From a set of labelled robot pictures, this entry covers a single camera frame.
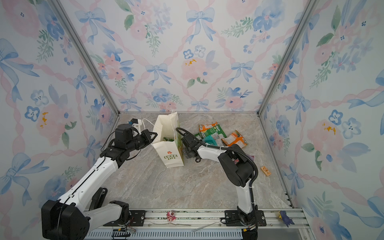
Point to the purple snack pack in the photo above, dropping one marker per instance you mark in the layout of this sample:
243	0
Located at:
242	159

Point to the orange snack pack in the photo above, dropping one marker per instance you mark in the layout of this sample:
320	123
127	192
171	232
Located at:
235	138
204	128

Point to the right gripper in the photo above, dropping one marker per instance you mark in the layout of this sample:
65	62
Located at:
186	153

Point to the white paper bag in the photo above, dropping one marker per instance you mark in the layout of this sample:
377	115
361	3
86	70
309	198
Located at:
171	153

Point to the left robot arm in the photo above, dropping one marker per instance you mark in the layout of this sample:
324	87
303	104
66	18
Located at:
67	218

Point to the pink toy figure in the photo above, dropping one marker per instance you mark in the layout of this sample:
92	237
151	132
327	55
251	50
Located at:
171	216

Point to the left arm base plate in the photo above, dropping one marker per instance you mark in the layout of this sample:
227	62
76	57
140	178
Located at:
135	218

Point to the teal snack pack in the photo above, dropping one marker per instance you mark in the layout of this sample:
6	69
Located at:
210	141

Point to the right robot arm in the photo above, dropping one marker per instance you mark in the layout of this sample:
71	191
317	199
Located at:
239	168

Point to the orange snack pack back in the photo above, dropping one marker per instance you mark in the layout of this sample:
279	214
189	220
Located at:
204	128

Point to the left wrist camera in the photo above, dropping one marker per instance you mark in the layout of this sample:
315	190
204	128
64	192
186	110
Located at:
137	124

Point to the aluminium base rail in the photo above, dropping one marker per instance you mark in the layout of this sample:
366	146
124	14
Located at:
205	224

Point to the green snack pack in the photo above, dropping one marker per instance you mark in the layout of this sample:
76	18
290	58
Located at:
216	132
168	139

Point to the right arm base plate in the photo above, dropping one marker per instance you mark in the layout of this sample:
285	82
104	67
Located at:
236	218

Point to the orange snack pack right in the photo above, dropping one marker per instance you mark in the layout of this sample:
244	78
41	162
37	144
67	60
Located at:
235	138

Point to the purple toy figure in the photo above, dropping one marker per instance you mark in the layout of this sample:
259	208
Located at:
286	219

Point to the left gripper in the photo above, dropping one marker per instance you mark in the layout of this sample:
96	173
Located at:
145	134

